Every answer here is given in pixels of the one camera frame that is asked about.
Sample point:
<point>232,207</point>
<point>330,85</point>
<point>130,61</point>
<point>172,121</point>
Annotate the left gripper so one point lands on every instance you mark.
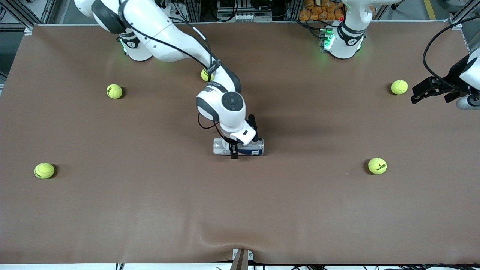
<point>455,73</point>

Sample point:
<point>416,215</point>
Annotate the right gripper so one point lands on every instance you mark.
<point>253,124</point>

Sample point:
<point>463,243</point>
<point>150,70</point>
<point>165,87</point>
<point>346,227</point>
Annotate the clear Wilson tennis ball can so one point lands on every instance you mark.
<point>247,149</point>

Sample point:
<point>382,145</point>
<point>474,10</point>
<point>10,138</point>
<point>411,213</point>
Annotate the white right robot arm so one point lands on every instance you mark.
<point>168,37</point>

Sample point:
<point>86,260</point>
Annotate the yellow-green Wilson tennis ball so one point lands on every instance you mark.
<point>205,76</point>
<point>377,166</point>
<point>399,87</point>
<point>114,91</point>
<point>44,171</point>

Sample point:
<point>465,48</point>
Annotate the brown table cover mat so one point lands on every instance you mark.
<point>150,210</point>

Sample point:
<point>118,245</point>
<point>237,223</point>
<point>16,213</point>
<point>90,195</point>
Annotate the green-lit control board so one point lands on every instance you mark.
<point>327,39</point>

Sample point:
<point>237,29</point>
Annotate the white power strip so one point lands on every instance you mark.
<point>243,17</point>

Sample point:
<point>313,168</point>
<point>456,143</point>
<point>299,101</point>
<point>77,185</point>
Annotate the orange snack packets pile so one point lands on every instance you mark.
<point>318,9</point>

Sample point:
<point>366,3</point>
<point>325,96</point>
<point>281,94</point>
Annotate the silver corner bracket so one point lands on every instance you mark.
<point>456,25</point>
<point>28,30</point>

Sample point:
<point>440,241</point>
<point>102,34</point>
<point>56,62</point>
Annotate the aluminium frame strut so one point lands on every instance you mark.
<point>50,11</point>
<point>462,11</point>

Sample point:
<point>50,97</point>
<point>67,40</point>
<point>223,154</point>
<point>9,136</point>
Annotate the silver metal clamp bracket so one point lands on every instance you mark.
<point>250,255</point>

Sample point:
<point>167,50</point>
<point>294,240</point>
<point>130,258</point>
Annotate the brown wooden post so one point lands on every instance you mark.
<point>240,262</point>

